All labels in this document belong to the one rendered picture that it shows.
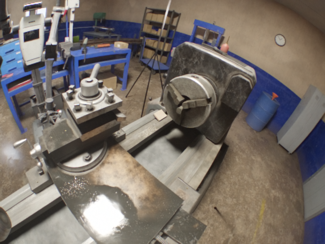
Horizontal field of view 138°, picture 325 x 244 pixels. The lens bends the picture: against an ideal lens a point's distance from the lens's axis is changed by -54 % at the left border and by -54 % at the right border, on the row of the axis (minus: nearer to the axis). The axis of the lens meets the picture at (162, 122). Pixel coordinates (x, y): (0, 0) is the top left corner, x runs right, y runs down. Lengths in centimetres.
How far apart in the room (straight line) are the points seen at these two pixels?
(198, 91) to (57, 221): 86
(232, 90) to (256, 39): 345
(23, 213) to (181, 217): 65
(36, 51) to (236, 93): 142
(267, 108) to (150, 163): 306
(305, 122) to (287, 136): 65
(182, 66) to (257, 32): 345
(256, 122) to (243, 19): 277
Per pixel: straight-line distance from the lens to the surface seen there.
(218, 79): 75
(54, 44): 98
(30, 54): 131
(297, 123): 398
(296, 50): 424
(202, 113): 60
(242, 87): 68
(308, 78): 436
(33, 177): 68
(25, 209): 70
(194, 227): 57
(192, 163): 73
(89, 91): 44
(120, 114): 47
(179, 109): 60
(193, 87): 58
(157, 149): 86
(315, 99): 396
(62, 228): 72
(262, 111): 348
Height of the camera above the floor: 139
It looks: 39 degrees down
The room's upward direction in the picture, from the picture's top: 18 degrees clockwise
